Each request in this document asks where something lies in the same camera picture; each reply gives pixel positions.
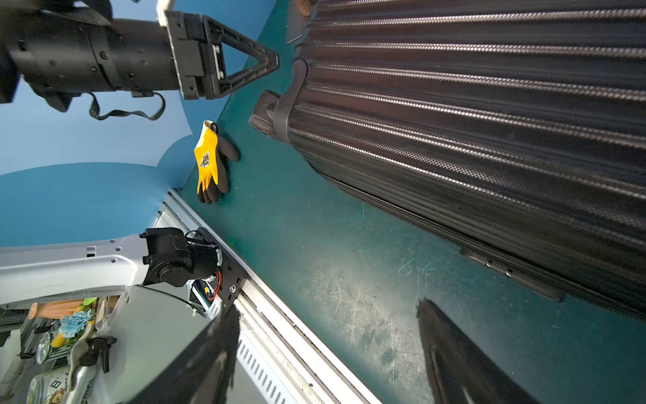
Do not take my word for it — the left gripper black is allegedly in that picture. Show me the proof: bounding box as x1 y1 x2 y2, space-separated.
164 10 280 100

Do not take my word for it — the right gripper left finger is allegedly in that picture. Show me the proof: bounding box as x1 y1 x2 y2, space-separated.
130 307 241 403

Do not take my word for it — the black ribbed hard-shell suitcase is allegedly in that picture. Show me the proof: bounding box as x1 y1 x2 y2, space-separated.
249 1 645 319

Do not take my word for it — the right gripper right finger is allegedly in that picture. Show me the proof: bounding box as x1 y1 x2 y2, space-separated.
417 299 537 403

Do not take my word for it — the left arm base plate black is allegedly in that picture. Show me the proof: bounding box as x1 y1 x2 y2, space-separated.
190 227 247 309

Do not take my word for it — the yellow black work glove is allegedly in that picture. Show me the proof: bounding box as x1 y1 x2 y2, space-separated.
193 121 241 205

